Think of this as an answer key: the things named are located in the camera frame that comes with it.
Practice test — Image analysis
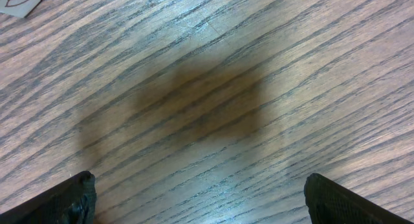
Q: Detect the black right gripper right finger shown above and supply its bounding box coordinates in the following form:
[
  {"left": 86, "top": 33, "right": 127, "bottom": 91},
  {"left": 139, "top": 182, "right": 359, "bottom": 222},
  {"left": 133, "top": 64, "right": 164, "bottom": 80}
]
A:
[{"left": 304, "top": 173, "right": 413, "bottom": 224}]

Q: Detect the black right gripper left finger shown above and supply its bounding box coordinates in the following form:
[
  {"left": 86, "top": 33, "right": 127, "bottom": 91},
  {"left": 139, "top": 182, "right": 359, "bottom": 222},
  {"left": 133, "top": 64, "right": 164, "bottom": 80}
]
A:
[{"left": 1, "top": 171, "right": 97, "bottom": 224}]

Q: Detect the wooden cube red Y side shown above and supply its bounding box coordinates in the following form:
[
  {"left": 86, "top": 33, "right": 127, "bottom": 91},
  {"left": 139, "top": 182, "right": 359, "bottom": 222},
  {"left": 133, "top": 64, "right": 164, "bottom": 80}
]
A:
[{"left": 1, "top": 0, "right": 41, "bottom": 18}]

